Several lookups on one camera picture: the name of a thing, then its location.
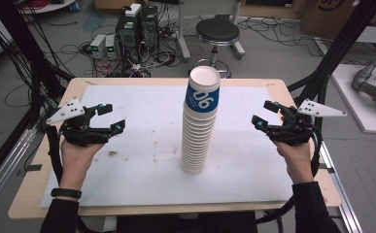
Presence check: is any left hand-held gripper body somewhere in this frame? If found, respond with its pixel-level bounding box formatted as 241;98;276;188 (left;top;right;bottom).
46;96;112;147

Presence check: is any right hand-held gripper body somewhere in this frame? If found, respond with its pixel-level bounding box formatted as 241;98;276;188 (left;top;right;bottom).
266;98;348;147

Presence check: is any stack of nested paper cups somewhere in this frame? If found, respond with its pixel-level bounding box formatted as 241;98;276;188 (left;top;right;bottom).
180;65;222;176

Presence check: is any person's right hand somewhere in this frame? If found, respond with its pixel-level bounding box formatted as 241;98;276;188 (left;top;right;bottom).
272;139;316;186

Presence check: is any person's left hand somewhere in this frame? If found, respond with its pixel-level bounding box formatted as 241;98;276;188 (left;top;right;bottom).
59;140;106;191

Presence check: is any black wristband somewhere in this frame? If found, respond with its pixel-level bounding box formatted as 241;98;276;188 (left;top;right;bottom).
50;187;83;200

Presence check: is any grey power supply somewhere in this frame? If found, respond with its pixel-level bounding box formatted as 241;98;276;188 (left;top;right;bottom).
104;34;119;61
89;33;107;60

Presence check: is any white floor panel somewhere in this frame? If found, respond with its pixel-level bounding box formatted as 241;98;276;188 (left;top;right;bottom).
330;62;376;136

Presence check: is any black computer tower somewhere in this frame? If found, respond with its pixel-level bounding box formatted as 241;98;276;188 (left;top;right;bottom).
141;5;160;54
116;13;145;66

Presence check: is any black round stool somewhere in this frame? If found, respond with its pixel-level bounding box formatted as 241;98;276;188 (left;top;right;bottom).
188;17;247;80

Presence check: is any white box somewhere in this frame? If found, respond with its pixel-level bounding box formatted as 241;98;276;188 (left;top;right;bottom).
124;3;143;18

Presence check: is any grey desk leg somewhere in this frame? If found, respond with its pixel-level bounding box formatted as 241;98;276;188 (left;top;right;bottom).
175;0;193;63

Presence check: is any cardboard box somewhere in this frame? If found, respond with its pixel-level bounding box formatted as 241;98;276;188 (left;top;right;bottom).
300;0;376;33

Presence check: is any person's dark clothing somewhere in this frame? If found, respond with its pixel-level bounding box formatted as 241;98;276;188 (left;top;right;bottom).
116;212;258;233

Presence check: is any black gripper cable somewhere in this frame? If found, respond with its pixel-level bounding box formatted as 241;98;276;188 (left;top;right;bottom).
256;120;324;225
44;125;64;186

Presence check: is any aluminium rail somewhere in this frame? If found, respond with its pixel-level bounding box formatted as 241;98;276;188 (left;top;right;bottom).
318;142;364;233
0;124;46;216

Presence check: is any tangle of floor cables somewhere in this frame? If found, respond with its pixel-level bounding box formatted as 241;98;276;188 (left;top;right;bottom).
57;6;196;79

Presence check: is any black frame post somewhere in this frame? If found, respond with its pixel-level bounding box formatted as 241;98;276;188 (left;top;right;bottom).
287;0;376;108

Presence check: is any black cable bundle on frame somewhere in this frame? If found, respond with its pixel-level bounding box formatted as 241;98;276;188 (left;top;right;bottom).
0;0;75;130

